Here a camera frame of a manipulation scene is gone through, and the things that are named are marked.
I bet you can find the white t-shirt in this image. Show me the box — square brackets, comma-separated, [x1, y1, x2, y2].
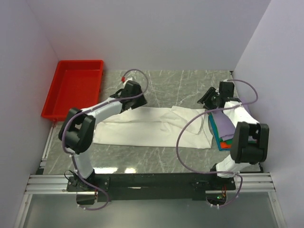
[93, 106, 213, 149]

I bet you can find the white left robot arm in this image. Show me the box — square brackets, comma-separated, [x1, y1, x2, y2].
[58, 80, 147, 191]

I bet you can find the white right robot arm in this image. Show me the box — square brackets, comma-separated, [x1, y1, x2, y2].
[198, 79, 269, 190]

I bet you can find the folded teal t-shirt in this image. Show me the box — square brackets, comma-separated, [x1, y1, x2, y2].
[209, 115, 220, 144]

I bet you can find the folded purple t-shirt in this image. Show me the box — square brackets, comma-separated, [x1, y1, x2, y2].
[212, 98, 257, 138]

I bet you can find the folded green t-shirt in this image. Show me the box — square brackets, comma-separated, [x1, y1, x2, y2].
[216, 138, 232, 145]

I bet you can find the red plastic tray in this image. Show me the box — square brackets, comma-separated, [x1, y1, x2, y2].
[41, 60, 104, 122]

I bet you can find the folded blue t-shirt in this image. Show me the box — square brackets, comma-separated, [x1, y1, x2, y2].
[218, 142, 230, 151]

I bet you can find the folded orange t-shirt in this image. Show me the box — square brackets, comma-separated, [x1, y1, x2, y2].
[220, 142, 231, 149]

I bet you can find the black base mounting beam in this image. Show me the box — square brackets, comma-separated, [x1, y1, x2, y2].
[66, 173, 236, 205]

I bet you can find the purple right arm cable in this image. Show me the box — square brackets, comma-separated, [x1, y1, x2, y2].
[176, 79, 259, 208]

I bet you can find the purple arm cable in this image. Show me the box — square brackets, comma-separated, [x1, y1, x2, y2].
[62, 68, 150, 188]
[176, 79, 259, 208]

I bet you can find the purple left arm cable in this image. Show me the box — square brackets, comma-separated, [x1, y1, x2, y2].
[62, 68, 150, 188]

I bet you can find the aluminium rail frame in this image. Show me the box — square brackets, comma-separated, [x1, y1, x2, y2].
[14, 123, 287, 228]

